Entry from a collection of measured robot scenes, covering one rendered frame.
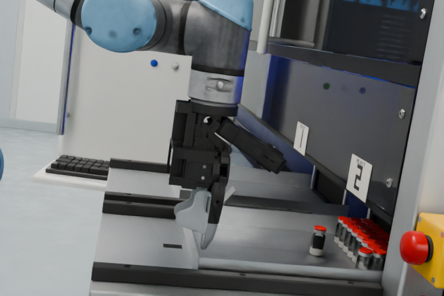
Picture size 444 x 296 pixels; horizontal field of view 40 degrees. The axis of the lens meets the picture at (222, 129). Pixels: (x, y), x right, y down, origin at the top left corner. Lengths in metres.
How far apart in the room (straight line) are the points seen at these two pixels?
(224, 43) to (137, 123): 0.97
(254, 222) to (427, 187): 0.39
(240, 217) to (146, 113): 0.72
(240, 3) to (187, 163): 0.22
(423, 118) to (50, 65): 5.68
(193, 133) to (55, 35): 5.52
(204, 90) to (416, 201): 0.31
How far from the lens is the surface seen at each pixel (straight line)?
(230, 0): 0.80
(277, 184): 1.45
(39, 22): 6.33
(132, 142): 1.76
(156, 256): 0.92
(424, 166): 0.81
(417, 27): 0.89
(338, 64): 1.15
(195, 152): 0.81
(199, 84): 0.81
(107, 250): 0.92
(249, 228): 1.09
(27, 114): 6.43
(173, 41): 0.82
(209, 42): 0.80
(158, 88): 1.73
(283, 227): 1.12
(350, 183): 1.02
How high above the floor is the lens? 1.21
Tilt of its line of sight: 9 degrees down
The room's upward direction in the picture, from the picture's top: 8 degrees clockwise
